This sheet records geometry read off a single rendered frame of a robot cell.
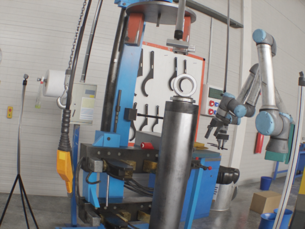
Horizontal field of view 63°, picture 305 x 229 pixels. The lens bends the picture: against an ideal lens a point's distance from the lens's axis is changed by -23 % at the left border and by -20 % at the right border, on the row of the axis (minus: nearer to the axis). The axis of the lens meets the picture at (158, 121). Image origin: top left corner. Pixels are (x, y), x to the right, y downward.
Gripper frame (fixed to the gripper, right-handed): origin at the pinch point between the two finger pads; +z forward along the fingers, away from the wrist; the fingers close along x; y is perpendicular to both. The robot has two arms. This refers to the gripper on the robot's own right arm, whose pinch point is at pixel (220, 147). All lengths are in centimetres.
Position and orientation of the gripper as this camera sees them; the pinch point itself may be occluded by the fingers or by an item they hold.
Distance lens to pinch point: 300.6
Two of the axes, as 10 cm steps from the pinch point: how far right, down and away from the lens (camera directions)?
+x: 9.2, 1.1, 3.7
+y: 3.6, 0.8, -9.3
